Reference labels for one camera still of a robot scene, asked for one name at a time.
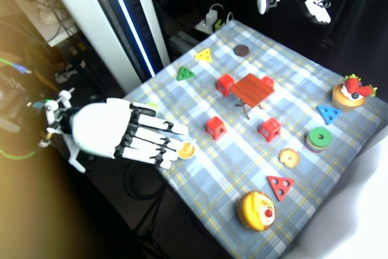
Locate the small yellow cup toy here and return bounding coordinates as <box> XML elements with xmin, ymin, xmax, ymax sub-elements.
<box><xmin>176</xmin><ymin>138</ymin><xmax>197</xmax><ymax>160</ymax></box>

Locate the red toy stool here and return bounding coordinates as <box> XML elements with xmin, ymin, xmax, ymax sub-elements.
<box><xmin>258</xmin><ymin>117</ymin><xmax>282</xmax><ymax>143</ymax></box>
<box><xmin>216</xmin><ymin>73</ymin><xmax>236</xmax><ymax>97</ymax></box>
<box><xmin>260</xmin><ymin>76</ymin><xmax>276</xmax><ymax>90</ymax></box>
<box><xmin>205</xmin><ymin>116</ymin><xmax>228</xmax><ymax>141</ymax></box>

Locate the small red toy table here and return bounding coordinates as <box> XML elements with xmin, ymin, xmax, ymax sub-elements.
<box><xmin>230</xmin><ymin>73</ymin><xmax>275</xmax><ymax>120</ymax></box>

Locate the brown sandwich cookie toy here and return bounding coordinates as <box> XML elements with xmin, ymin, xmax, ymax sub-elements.
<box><xmin>233</xmin><ymin>44</ymin><xmax>250</xmax><ymax>57</ymax></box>

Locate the strawberry toy cupcake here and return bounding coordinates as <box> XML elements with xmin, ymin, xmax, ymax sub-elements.
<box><xmin>331</xmin><ymin>73</ymin><xmax>378</xmax><ymax>112</ymax></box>

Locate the green triangle block with holes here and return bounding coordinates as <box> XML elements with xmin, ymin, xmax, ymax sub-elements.
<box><xmin>176</xmin><ymin>66</ymin><xmax>196</xmax><ymax>82</ymax></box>

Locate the blue triangle block with holes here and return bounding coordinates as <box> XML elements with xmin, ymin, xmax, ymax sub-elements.
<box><xmin>317</xmin><ymin>104</ymin><xmax>343</xmax><ymax>126</ymax></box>

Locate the white column with blue strip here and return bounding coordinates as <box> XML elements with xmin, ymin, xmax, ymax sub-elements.
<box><xmin>39</xmin><ymin>0</ymin><xmax>170</xmax><ymax>93</ymax></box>

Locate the white power strip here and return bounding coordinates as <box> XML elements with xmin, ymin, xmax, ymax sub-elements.
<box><xmin>195</xmin><ymin>3</ymin><xmax>227</xmax><ymax>34</ymax></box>

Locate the yellow triangle block with holes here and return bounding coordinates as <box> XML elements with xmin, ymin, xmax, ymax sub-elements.
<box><xmin>194</xmin><ymin>48</ymin><xmax>213</xmax><ymax>64</ymax></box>

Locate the blue plaid tablecloth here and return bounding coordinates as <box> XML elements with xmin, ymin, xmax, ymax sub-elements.
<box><xmin>123</xmin><ymin>19</ymin><xmax>381</xmax><ymax>259</ymax></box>

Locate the round toy tart cookie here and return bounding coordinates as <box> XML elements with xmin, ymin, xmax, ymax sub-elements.
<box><xmin>278</xmin><ymin>147</ymin><xmax>300</xmax><ymax>169</ymax></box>

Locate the yellow fruit toy cupcake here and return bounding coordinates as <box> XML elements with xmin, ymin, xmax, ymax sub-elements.
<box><xmin>236</xmin><ymin>190</ymin><xmax>276</xmax><ymax>232</ymax></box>

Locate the red triangle block with holes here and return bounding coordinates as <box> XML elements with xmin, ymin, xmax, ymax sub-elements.
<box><xmin>266</xmin><ymin>175</ymin><xmax>295</xmax><ymax>203</ymax></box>

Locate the white body panel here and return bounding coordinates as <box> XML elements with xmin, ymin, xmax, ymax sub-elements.
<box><xmin>281</xmin><ymin>131</ymin><xmax>388</xmax><ymax>259</ymax></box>

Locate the green cable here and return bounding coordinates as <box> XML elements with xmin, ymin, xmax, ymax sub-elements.
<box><xmin>0</xmin><ymin>58</ymin><xmax>33</xmax><ymax>75</ymax></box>

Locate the stacked colour ring toy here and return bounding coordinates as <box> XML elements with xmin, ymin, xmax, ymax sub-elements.
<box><xmin>304</xmin><ymin>126</ymin><xmax>333</xmax><ymax>153</ymax></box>

